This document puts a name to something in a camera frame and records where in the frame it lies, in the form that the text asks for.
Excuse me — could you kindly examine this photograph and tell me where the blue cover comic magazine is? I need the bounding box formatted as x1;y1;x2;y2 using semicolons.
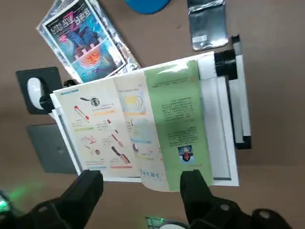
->
41;0;128;84

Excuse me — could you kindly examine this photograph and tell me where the silver border magazine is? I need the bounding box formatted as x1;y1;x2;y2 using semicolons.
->
37;0;141;84

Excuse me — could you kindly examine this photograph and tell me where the black flip phone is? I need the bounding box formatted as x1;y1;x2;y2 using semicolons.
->
186;0;230;52

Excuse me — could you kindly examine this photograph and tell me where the grey closed laptop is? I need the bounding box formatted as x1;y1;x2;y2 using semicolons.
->
26;124;84;175

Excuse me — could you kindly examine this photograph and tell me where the black mouse pad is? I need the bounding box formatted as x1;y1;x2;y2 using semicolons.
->
15;66;64;115

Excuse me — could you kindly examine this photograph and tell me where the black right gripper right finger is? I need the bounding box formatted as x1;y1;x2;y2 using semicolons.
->
180;169;296;229

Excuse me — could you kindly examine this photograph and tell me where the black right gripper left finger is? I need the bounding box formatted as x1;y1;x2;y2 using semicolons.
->
14;169;104;229

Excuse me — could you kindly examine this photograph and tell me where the white computer mouse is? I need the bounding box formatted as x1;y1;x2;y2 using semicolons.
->
27;77;48;110

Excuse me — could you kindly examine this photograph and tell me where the green cover cookbook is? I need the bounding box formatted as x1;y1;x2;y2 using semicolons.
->
56;60;214;193

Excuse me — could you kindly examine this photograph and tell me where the blue desk lamp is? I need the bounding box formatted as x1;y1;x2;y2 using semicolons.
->
125;0;172;14

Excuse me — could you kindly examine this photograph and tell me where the white folding reading stand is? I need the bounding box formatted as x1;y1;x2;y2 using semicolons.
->
39;34;252;188

